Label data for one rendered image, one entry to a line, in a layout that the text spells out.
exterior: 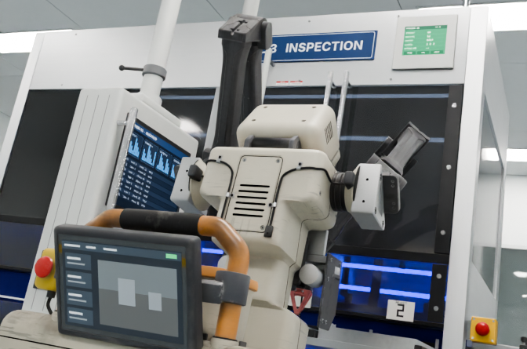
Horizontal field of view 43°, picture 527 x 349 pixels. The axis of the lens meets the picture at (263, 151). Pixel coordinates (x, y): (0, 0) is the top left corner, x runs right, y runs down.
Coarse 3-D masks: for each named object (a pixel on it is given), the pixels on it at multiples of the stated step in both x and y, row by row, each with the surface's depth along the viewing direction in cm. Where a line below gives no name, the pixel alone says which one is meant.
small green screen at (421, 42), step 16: (416, 16) 243; (432, 16) 240; (448, 16) 238; (400, 32) 243; (416, 32) 241; (432, 32) 238; (448, 32) 236; (400, 48) 241; (416, 48) 239; (432, 48) 236; (448, 48) 234; (400, 64) 239; (416, 64) 236; (432, 64) 234; (448, 64) 232
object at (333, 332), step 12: (324, 336) 179; (336, 336) 178; (348, 336) 177; (360, 336) 176; (372, 336) 174; (384, 336) 173; (396, 336) 172; (396, 348) 171; (408, 348) 170; (432, 348) 191
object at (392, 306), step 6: (390, 300) 213; (396, 300) 213; (390, 306) 213; (396, 306) 212; (408, 306) 211; (414, 306) 210; (390, 312) 212; (396, 312) 211; (402, 312) 211; (408, 312) 210; (390, 318) 211; (396, 318) 211; (402, 318) 210; (408, 318) 209
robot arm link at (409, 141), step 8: (408, 128) 185; (416, 128) 187; (400, 136) 186; (408, 136) 180; (416, 136) 183; (424, 136) 186; (392, 144) 190; (400, 144) 173; (408, 144) 175; (416, 144) 179; (424, 144) 186; (384, 152) 192; (392, 152) 167; (400, 152) 168; (408, 152) 171; (416, 152) 188; (368, 160) 154; (376, 160) 155; (384, 160) 160; (392, 160) 162; (400, 160) 165; (408, 160) 169; (392, 168) 160; (400, 168) 161; (400, 176) 154; (400, 184) 153
